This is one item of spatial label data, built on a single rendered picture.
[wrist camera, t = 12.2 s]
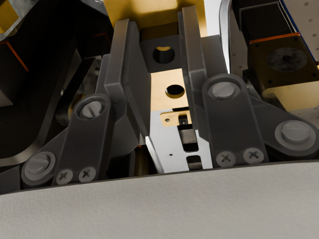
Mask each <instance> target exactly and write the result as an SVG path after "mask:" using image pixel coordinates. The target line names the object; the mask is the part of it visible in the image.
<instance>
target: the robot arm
mask: <svg viewBox="0 0 319 239"><path fill-rule="evenodd" d="M178 29H179V42H180V54H181V67H182V75H183V81H184V86H185V91H186V96H187V101H188V107H189V112H190V117H191V122H192V127H193V130H198V135H199V137H200V138H202V139H203V140H205V141H207V142H208V143H209V148H210V154H211V160H212V167H213V168H210V169H200V170H190V171H181V172H172V173H163V174H154V175H142V176H134V164H135V150H134V149H135V148H136V147H137V146H139V145H145V144H146V137H148V136H150V110H151V73H149V72H148V71H147V67H146V64H145V61H144V58H143V55H142V52H141V48H140V45H139V41H140V34H139V31H138V28H137V24H136V22H135V21H131V20H130V19H129V18H127V19H122V20H117V21H116V22H115V28H114V33H113V40H112V45H111V50H110V53H109V54H106V55H103V58H102V62H101V67H100V72H99V76H98V81H97V85H96V90H95V93H94V94H90V95H87V96H85V97H83V98H82V99H81V100H79V101H78V102H77V104H76V105H75V106H74V108H73V111H72V114H71V118H70V121H69V124H68V127H67V128H66V129H64V130H63V131H62V132H61V133H59V134H58V135H57V136H56V137H54V138H53V139H52V140H50V141H49V142H48V143H47V144H45V145H44V146H43V147H42V148H41V149H39V150H38V151H37V152H36V153H34V154H33V155H32V156H31V157H30V158H29V159H28V160H27V161H26V162H25V164H24V165H23V167H21V166H20V165H18V166H16V167H14V168H12V169H9V170H7V171H5V172H3V173H0V239H319V130H318V129H317V128H316V127H315V126H314V125H313V124H312V123H310V122H308V121H307V120H304V119H302V118H300V117H298V116H295V115H293V114H291V113H289V112H287V111H284V110H282V109H280V108H278V107H275V106H273V105H271V104H269V103H266V102H264V101H262V100H260V99H258V98H255V97H253V96H251V95H249V93H248V90H247V87H246V84H245V82H244V80H243V79H242V78H240V77H239V76H237V75H235V74H229V73H228V69H227V65H226V61H225V56H224V52H223V48H222V44H221V40H220V36H219V34H218V35H212V36H206V37H201V36H200V30H199V24H198V18H197V10H196V6H195V5H194V6H189V7H184V8H182V12H178Z"/></svg>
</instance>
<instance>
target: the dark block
mask: <svg viewBox="0 0 319 239"><path fill-rule="evenodd" d="M57 3H58V0H39V1H38V2H37V3H36V4H35V5H34V7H33V8H32V9H31V10H30V11H29V12H28V14H27V16H26V17H25V19H24V21H23V22H22V24H21V26H20V27H19V29H18V31H17V33H16V34H15V35H13V36H10V37H6V38H5V39H4V40H2V41H0V107H3V106H10V105H13V104H14V102H15V100H16V98H17V96H18V94H19V91H20V89H21V87H22V85H23V83H24V81H25V79H26V77H27V74H28V71H29V70H28V68H27V67H26V66H27V64H28V62H29V60H30V58H31V56H32V54H33V52H34V50H35V48H36V46H37V44H38V42H39V40H40V38H41V36H42V33H43V31H44V29H45V27H46V25H47V23H48V21H49V19H50V17H51V15H52V13H53V11H54V9H55V7H56V5H57Z"/></svg>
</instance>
